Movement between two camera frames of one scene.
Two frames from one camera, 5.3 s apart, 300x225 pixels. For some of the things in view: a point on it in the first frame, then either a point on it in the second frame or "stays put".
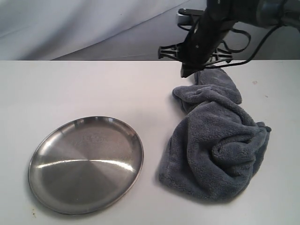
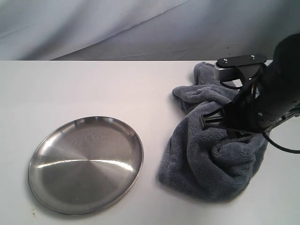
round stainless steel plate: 85,165 stays put
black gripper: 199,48 → 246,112
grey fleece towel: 213,153 stays put
